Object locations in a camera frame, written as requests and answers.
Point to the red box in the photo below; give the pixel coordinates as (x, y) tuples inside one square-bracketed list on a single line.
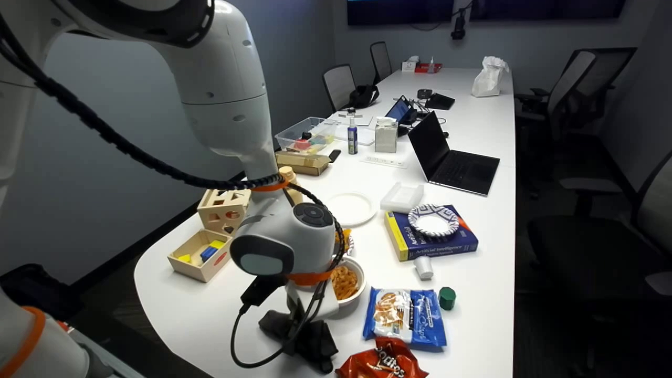
[(429, 68)]

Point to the black remote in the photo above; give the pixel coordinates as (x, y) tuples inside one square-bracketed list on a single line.
[(335, 156)]

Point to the grey office chair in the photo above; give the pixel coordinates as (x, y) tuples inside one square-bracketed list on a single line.
[(339, 85)]

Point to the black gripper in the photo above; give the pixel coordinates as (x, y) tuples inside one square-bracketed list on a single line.
[(300, 328)]

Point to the black bag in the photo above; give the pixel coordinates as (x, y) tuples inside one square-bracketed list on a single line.
[(364, 95)]

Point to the blue wooden block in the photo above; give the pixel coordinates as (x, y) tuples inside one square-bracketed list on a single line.
[(209, 252)]

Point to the blue patterned paper bowl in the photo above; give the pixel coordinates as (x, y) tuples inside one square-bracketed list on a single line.
[(433, 223)]

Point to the small green cap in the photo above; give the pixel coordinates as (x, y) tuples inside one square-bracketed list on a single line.
[(447, 299)]

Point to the wall screen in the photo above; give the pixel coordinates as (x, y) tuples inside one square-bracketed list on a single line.
[(406, 10)]

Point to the tan cardboard box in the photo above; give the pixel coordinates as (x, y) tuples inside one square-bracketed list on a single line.
[(310, 161)]

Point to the large black office chair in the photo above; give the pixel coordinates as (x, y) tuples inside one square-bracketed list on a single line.
[(595, 258)]

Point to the black open laptop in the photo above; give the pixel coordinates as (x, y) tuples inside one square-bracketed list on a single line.
[(463, 170)]

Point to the clear plastic container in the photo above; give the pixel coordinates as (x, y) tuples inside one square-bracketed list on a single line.
[(305, 133)]

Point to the white napkin stack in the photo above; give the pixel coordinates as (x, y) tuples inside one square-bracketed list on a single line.
[(402, 197)]

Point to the black towel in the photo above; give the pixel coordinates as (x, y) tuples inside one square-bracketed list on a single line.
[(317, 353)]

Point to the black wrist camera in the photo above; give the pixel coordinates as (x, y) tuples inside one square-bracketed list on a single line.
[(262, 293)]

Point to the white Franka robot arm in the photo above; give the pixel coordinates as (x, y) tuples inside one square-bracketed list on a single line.
[(223, 91)]

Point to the wooden shape sorter cube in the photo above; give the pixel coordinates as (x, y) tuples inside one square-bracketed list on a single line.
[(220, 209)]

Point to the white plastic bag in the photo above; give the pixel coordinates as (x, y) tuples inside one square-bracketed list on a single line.
[(488, 78)]

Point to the small white box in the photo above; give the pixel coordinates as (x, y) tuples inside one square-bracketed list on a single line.
[(410, 65)]

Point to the blue tablet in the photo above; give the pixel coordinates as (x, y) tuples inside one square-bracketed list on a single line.
[(402, 110)]

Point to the blue and white can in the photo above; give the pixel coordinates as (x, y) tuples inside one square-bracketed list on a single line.
[(352, 139)]

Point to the yellow wooden block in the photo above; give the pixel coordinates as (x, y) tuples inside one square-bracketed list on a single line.
[(216, 244), (182, 258)]

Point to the white bowl with noodles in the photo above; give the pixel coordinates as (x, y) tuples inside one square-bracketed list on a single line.
[(348, 283)]

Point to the small white container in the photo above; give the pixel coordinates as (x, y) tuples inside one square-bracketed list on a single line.
[(424, 268)]

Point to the dark office chair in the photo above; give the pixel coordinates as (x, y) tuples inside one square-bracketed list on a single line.
[(381, 58)]

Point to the blue book with yellow spine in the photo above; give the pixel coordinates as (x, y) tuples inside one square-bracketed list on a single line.
[(433, 245)]

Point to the white paper plate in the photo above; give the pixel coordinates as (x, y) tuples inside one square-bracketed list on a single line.
[(357, 211)]

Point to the hanging black webcam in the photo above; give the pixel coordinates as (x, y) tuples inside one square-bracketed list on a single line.
[(461, 23)]

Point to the black mesh office chair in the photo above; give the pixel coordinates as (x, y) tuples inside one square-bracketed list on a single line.
[(574, 85)]

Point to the white carton box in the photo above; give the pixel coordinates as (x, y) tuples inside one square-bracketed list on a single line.
[(384, 134)]

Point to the wooden tray box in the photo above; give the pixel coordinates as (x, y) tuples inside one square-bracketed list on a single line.
[(202, 268)]

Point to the blue snack bag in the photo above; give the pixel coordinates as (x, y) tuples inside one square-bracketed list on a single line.
[(410, 318)]

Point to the red chip bag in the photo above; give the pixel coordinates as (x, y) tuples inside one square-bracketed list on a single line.
[(381, 362)]

